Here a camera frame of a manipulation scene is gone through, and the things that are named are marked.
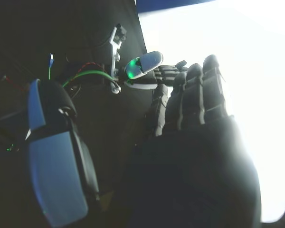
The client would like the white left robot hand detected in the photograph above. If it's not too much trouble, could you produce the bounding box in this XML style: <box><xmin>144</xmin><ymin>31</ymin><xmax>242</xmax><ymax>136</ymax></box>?
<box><xmin>25</xmin><ymin>54</ymin><xmax>263</xmax><ymax>228</ymax></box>

